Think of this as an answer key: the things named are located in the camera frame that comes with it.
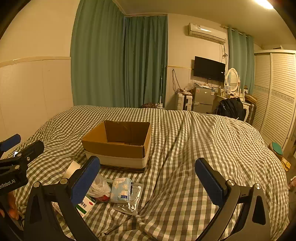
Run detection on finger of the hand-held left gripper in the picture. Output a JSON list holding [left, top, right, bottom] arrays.
[[0, 134, 22, 158], [0, 140, 45, 168]]

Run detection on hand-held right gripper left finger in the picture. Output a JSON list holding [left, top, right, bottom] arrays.
[[23, 156, 101, 241]]

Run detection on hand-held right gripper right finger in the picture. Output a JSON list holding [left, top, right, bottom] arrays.
[[195, 158, 272, 241]]

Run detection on clear plastic bag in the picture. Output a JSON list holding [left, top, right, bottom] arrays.
[[87, 173, 112, 203]]

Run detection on white green medicine box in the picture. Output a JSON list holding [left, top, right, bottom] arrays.
[[74, 195, 96, 218]]

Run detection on white tissue pack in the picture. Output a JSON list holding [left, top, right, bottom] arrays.
[[110, 178, 132, 203]]

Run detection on cardboard box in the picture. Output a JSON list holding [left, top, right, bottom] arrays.
[[81, 120, 152, 173]]

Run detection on silver foil pouch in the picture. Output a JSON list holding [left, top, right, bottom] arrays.
[[113, 182, 144, 214]]

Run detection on person's left hand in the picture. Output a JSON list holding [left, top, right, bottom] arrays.
[[0, 192, 20, 220]]

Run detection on grey checkered blanket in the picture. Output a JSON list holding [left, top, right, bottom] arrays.
[[0, 105, 289, 241]]

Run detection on green cushioned stool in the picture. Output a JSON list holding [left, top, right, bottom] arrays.
[[269, 142, 284, 156]]

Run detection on black bag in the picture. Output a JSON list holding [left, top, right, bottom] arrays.
[[214, 97, 247, 122]]

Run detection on grey mini fridge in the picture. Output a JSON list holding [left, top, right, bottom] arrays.
[[192, 86, 214, 113]]

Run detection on white suitcase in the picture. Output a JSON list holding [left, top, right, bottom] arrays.
[[176, 91, 193, 112]]

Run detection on crumpled clear plastic wrap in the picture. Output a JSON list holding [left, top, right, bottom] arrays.
[[185, 80, 201, 91]]

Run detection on white oval vanity mirror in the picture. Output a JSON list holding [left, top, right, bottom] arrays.
[[225, 68, 241, 94]]

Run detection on white mop pole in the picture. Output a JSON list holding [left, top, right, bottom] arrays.
[[157, 65, 165, 108]]

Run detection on white louvred wardrobe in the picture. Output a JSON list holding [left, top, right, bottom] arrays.
[[252, 50, 296, 151]]

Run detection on green curtain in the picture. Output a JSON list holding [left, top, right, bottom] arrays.
[[70, 0, 127, 107], [124, 15, 168, 109], [227, 27, 255, 93]]

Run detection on white air conditioner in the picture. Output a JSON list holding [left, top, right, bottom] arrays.
[[188, 22, 226, 44]]

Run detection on hanging wall cables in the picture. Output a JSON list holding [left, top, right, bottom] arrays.
[[172, 70, 183, 93]]

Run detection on black wall television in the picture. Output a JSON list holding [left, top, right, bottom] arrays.
[[193, 56, 226, 82]]

